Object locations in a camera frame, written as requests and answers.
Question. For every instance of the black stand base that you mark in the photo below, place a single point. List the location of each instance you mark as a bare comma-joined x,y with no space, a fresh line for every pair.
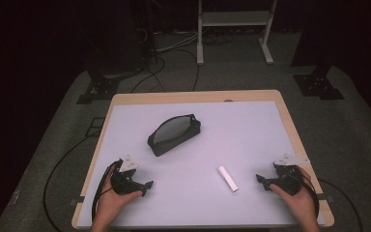
98,92
317,87

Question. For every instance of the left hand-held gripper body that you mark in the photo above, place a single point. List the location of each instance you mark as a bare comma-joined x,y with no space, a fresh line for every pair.
122,183

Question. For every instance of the black open pencil case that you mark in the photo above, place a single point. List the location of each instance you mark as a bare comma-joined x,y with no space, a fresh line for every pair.
174,133

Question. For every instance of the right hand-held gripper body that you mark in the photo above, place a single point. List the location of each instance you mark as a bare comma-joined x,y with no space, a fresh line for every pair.
286,180

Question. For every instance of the white stick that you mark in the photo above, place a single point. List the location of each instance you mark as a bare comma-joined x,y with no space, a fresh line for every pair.
228,179

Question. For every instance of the person's left hand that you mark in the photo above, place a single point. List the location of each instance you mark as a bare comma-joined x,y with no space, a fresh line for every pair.
111,203

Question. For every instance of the white metal stand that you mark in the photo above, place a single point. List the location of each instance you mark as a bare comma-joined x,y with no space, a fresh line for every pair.
235,17

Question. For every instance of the person's right hand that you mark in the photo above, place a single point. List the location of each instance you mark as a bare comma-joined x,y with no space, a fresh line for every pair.
298,203

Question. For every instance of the wooden table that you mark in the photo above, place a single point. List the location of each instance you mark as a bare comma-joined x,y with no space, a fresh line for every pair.
193,96

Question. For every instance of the white table mat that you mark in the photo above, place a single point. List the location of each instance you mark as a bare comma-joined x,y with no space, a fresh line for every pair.
206,199

